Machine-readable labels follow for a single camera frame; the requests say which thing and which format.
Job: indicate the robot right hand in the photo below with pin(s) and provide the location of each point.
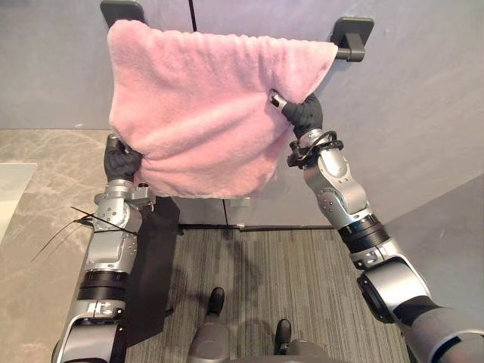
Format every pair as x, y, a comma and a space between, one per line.
304, 111

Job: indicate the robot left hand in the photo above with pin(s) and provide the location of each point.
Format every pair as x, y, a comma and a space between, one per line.
119, 162

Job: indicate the pink fluffy towel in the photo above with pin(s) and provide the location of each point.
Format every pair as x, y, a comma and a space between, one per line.
196, 106

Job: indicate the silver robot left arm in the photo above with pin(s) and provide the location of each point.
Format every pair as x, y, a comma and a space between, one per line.
102, 257

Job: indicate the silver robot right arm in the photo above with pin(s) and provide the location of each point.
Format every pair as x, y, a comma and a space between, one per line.
374, 257

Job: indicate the black towel bar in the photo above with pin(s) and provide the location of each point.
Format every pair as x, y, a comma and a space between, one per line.
349, 38

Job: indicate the white sink basin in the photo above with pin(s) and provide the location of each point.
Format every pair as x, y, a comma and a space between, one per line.
13, 193

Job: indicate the black cloth sheet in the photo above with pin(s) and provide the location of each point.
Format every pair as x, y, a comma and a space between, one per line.
151, 272

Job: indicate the robot left leg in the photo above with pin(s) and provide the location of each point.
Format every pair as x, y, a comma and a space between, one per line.
211, 329

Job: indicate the robot leg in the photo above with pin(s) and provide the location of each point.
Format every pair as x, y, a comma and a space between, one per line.
211, 329
293, 344

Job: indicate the robot right leg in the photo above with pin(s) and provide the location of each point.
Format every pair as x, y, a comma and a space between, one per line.
293, 344

